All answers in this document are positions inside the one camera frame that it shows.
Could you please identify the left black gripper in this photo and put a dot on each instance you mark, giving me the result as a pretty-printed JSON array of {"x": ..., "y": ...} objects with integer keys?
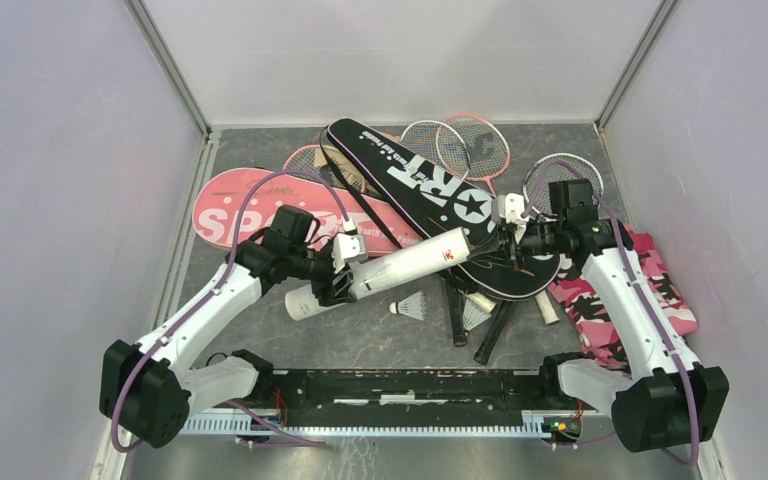
[{"x": 325, "y": 291}]

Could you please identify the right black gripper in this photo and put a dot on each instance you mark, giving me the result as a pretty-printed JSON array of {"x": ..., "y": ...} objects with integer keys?
[{"x": 510, "y": 241}]

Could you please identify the white shuttlecock tube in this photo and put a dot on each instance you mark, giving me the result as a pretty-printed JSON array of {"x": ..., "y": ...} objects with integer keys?
[{"x": 403, "y": 266}]

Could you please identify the shuttlecock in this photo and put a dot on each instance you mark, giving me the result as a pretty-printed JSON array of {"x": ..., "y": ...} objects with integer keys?
[
  {"x": 473, "y": 315},
  {"x": 414, "y": 306}
]

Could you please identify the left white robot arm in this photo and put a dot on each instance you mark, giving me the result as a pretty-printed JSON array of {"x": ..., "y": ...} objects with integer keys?
[{"x": 151, "y": 388}]

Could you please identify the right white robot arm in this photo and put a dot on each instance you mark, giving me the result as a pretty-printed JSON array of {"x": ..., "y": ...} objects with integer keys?
[{"x": 668, "y": 398}]

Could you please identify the pink camouflage cloth bag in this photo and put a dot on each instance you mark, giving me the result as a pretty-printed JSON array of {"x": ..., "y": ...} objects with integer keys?
[{"x": 598, "y": 336}]

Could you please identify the white racket right side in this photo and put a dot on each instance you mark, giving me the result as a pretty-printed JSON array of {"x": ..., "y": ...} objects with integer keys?
[{"x": 554, "y": 168}]

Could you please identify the black SPORT racket bag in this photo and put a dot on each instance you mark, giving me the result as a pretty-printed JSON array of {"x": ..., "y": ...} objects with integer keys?
[{"x": 431, "y": 201}]

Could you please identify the pink SPORT racket bag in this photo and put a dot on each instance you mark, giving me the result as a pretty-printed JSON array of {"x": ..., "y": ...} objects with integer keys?
[{"x": 217, "y": 207}]

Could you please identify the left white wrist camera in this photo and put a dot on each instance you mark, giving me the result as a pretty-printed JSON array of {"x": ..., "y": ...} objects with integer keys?
[{"x": 348, "y": 248}]

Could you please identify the white racket handle left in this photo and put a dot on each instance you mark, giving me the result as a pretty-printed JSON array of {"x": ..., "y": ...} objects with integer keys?
[{"x": 481, "y": 301}]

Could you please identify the white racket handle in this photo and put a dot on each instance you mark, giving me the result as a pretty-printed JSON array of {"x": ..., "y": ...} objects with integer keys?
[
  {"x": 546, "y": 308},
  {"x": 481, "y": 301}
]

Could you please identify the white racket handle right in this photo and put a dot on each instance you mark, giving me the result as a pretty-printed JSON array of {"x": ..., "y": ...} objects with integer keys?
[{"x": 546, "y": 308}]

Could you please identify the black racket handle left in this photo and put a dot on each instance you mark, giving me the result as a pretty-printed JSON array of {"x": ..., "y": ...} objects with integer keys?
[{"x": 455, "y": 303}]

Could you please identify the black racket handle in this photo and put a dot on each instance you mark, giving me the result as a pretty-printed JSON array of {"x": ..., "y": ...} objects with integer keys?
[
  {"x": 497, "y": 322},
  {"x": 455, "y": 303}
]

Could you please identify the pink frame badminton racket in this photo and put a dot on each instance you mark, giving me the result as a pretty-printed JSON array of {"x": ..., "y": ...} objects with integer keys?
[{"x": 489, "y": 151}]

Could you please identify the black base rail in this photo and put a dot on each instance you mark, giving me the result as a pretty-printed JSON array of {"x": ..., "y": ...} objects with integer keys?
[{"x": 381, "y": 398}]

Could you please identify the black racket handle right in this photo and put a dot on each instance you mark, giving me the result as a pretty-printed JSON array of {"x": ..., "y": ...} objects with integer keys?
[{"x": 497, "y": 322}]

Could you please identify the white frame badminton racket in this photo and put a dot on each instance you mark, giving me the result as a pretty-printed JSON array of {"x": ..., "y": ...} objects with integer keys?
[{"x": 439, "y": 143}]

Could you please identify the white toothed cable duct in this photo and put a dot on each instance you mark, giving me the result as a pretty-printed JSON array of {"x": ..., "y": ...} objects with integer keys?
[{"x": 235, "y": 422}]

